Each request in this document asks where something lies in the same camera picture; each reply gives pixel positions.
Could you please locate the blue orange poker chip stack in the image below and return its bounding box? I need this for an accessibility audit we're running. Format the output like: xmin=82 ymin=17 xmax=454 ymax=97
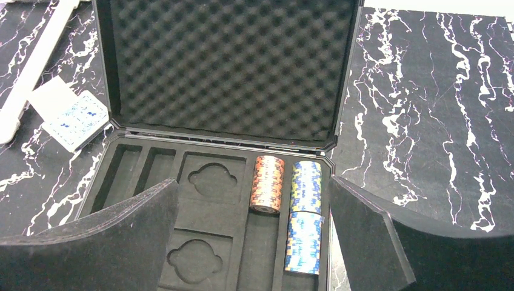
xmin=284 ymin=212 xmax=324 ymax=275

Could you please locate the white PVC pipe frame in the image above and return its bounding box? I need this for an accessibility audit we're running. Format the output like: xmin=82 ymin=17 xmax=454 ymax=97
xmin=1 ymin=0 xmax=80 ymax=145

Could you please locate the brown poker chip stack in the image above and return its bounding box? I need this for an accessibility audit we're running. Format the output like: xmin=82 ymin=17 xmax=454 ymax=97
xmin=249 ymin=155 xmax=285 ymax=214

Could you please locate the black foam-lined poker case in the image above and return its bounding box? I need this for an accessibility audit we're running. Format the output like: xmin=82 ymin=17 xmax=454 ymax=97
xmin=80 ymin=1 xmax=363 ymax=290

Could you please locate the red playing card deck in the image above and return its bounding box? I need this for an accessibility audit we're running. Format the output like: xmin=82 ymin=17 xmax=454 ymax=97
xmin=27 ymin=76 xmax=79 ymax=121

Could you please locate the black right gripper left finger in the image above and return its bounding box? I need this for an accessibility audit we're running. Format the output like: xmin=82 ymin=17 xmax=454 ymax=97
xmin=1 ymin=178 xmax=178 ymax=290

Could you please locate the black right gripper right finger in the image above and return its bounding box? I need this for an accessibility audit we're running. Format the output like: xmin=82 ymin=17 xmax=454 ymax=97
xmin=327 ymin=176 xmax=513 ymax=290

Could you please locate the blue yellow poker chip stack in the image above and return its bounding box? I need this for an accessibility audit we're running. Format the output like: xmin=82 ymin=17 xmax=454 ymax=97
xmin=290 ymin=161 xmax=322 ymax=215

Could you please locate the blue playing card deck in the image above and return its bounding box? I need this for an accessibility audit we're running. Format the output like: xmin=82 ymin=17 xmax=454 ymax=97
xmin=42 ymin=90 xmax=110 ymax=153

